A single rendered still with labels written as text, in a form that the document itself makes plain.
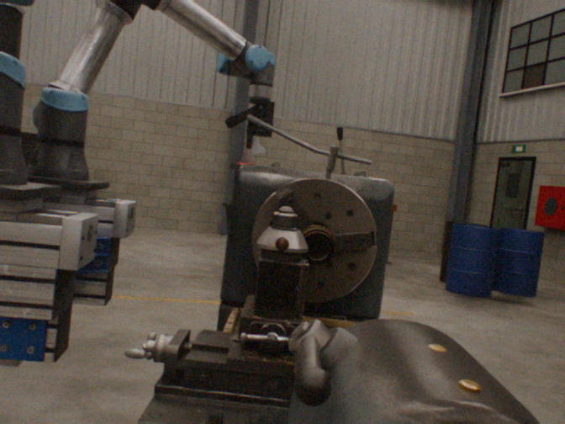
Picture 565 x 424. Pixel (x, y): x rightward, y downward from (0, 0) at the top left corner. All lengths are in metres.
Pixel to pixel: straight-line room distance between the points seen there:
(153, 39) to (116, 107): 1.46
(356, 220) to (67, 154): 0.75
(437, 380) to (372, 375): 0.03
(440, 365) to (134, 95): 11.33
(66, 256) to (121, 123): 10.42
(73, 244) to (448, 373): 0.86
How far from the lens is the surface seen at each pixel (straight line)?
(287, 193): 1.42
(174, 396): 0.86
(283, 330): 0.85
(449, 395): 0.27
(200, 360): 0.85
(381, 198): 1.64
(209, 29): 1.76
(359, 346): 0.34
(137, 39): 11.70
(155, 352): 0.92
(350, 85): 12.35
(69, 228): 1.07
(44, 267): 1.09
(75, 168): 1.61
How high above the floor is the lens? 1.23
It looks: 3 degrees down
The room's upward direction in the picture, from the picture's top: 6 degrees clockwise
